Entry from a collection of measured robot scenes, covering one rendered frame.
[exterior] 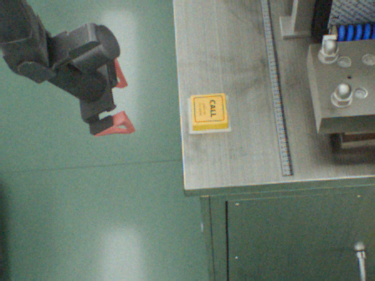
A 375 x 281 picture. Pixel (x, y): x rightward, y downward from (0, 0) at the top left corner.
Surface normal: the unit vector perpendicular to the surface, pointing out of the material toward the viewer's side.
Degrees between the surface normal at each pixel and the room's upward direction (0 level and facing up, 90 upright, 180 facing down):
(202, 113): 0
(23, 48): 90
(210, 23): 0
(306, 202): 90
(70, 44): 25
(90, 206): 0
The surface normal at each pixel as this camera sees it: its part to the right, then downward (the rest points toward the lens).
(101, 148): -0.06, -0.47
